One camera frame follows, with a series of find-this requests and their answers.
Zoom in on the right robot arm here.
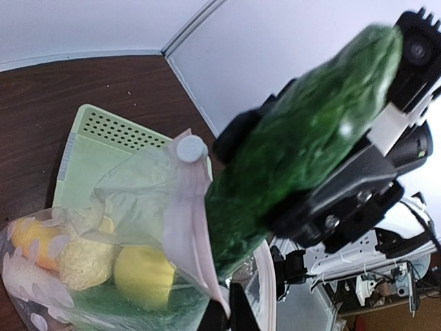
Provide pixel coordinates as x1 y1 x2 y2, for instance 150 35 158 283
205 84 433 275

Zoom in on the dark green cucumber toy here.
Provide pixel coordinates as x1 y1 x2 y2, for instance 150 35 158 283
205 25 403 278

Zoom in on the orange mango toy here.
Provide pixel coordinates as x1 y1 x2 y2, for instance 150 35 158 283
7 218 66 273

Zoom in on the green bok choy toy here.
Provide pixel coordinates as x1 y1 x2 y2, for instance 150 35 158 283
69 277 209 330

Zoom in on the clear zip top bag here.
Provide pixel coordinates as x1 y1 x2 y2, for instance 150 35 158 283
1 130 276 330

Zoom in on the pale yellow bumpy fruit toy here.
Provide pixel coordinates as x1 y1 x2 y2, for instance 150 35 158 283
58 239 118 291

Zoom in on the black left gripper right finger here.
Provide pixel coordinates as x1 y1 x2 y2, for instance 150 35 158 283
229 283 260 331

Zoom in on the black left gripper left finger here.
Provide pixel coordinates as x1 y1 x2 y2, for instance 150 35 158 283
198 300 229 331

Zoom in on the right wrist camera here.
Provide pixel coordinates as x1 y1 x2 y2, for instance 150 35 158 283
367 7 441 156

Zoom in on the green lime toy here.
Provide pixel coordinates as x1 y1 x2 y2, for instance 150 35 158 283
114 245 176 310

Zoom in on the right aluminium frame post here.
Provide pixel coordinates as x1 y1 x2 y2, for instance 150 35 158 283
161 0 225 135

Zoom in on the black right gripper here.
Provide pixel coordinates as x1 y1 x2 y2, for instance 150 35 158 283
213 89 396 252

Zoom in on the green plastic basket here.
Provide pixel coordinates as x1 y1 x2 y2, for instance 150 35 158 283
52 104 171 208

